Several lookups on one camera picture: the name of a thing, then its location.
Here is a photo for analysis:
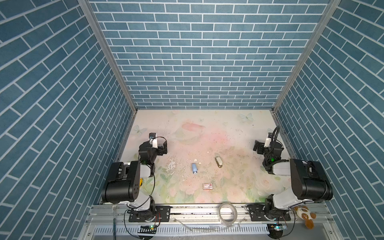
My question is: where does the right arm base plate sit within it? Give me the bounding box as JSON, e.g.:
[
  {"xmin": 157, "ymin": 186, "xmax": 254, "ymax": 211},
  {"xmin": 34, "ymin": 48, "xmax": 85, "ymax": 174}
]
[{"xmin": 245, "ymin": 204, "xmax": 291, "ymax": 222}]

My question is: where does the clear tape roll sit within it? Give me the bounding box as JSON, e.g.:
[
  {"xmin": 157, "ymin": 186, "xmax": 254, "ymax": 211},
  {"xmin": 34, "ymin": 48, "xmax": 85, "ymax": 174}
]
[{"xmin": 218, "ymin": 202, "xmax": 238, "ymax": 228}]

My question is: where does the olive grey stapler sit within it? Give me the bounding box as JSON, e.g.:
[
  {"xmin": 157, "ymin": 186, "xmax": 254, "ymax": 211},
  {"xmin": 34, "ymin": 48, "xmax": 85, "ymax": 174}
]
[{"xmin": 215, "ymin": 156, "xmax": 223, "ymax": 168}]

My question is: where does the aluminium front rail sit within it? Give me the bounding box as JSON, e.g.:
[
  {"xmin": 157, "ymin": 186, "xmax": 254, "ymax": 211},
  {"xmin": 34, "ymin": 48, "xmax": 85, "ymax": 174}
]
[{"xmin": 79, "ymin": 204, "xmax": 342, "ymax": 240}]

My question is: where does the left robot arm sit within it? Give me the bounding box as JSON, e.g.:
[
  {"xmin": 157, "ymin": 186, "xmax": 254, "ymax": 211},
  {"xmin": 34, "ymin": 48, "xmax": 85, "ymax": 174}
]
[{"xmin": 101, "ymin": 137, "xmax": 168, "ymax": 214}]

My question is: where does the plush toy animal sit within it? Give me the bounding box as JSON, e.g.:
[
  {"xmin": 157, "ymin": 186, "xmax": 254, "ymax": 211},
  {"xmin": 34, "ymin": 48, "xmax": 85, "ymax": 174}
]
[{"xmin": 294, "ymin": 205, "xmax": 317, "ymax": 230}]

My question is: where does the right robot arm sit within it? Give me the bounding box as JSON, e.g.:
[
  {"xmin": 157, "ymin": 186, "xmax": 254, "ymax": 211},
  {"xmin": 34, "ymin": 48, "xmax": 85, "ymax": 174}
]
[{"xmin": 254, "ymin": 138, "xmax": 334, "ymax": 214}]

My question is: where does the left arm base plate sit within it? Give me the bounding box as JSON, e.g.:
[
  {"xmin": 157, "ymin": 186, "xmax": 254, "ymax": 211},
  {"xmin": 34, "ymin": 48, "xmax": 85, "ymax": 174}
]
[{"xmin": 129, "ymin": 205, "xmax": 172, "ymax": 223}]

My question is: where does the red staples box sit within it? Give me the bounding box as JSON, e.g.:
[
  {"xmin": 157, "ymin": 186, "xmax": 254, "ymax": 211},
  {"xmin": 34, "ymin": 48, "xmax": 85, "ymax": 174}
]
[{"xmin": 203, "ymin": 183, "xmax": 213, "ymax": 190}]

